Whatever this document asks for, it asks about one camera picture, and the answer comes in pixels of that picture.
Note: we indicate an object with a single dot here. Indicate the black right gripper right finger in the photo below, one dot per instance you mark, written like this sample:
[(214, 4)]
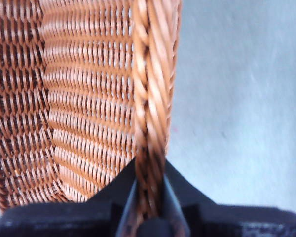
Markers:
[(224, 222)]

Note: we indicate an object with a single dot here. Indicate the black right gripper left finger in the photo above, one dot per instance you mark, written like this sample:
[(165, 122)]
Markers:
[(64, 219)]

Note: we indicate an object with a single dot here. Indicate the brown wicker basket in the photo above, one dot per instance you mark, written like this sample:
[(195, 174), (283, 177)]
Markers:
[(88, 98)]

